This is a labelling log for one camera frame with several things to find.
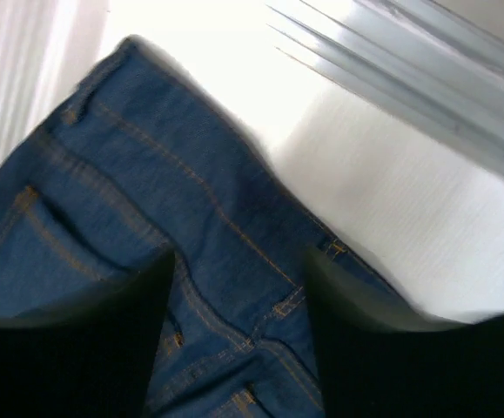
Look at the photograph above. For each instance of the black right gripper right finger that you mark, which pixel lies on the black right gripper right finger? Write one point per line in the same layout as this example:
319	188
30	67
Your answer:
378	356

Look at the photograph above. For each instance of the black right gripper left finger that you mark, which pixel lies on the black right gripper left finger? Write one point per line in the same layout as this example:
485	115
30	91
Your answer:
90	354

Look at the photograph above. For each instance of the dark blue denim trousers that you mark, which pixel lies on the dark blue denim trousers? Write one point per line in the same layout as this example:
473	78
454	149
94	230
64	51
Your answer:
137	161

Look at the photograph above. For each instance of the aluminium right side rail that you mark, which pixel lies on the aluminium right side rail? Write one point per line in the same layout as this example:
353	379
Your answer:
414	59

